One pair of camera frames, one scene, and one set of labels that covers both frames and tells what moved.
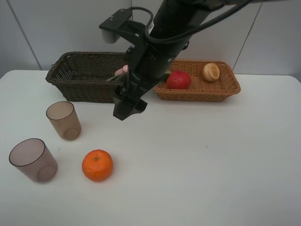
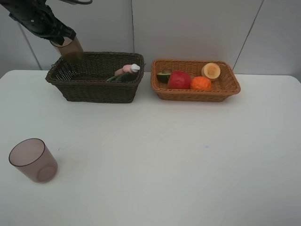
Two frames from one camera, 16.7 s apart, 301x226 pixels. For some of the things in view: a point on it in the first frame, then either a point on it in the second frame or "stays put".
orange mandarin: (97, 165) → (200, 83)
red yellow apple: (178, 80) stays put
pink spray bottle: (124, 69) stays put
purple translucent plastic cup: (31, 157) stays put
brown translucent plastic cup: (63, 117) → (71, 50)
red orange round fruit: (210, 72) stays put
